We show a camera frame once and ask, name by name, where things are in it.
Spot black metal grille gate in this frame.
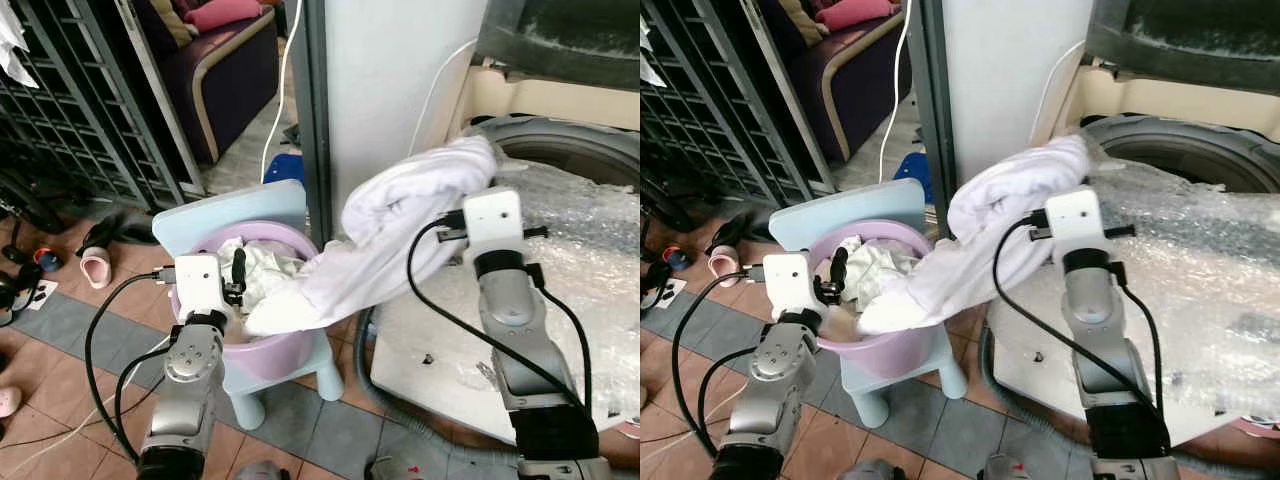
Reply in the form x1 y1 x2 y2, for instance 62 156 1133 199
640 0 837 209
0 0 208 213

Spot purple sofa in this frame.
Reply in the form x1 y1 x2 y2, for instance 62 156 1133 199
133 0 282 167
758 0 913 167

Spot grey ribbed drain hose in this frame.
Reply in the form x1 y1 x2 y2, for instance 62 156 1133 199
975 322 1099 473
353 305 523 473

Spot long white hanging cable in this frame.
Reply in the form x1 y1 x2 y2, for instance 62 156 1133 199
877 0 914 187
259 0 306 187

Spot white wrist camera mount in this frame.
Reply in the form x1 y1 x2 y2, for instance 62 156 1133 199
462 187 525 252
1045 187 1107 251
172 253 234 321
762 252 827 321

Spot light blue plastic stool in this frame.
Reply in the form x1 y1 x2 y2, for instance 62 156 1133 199
768 178 969 430
152 180 346 432

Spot white hanging cloth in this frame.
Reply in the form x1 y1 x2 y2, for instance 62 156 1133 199
0 0 41 90
640 38 667 88

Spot crumpled white green clothes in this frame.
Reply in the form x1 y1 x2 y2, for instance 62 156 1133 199
215 237 308 313
838 236 923 303

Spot white top-load washing machine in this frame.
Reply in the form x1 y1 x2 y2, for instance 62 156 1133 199
985 0 1280 451
368 0 641 448

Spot purple plastic basin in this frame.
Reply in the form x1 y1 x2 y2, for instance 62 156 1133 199
168 220 331 382
805 220 938 380

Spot dark metal door post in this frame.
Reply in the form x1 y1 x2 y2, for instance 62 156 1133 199
907 0 957 243
284 0 334 248

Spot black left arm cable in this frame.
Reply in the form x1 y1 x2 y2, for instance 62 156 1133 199
84 270 183 463
671 268 773 453

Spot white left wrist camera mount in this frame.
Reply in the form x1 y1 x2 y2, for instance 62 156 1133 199
762 252 827 321
172 253 234 321

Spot pink cushion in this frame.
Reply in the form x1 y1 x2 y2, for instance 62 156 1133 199
815 0 897 32
183 0 264 32

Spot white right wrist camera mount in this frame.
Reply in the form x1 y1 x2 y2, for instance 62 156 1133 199
462 187 525 252
1045 187 1107 251

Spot clear bubble wrap sheet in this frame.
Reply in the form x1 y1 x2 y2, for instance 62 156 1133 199
1085 138 1280 406
495 158 641 406

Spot black shoe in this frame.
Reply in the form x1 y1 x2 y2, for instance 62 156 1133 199
75 210 128 257
712 213 749 253

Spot white garment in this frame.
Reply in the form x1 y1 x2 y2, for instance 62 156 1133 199
245 135 501 336
858 133 1093 337

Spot blue plastic object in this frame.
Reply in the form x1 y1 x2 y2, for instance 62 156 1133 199
893 152 932 203
262 152 305 187

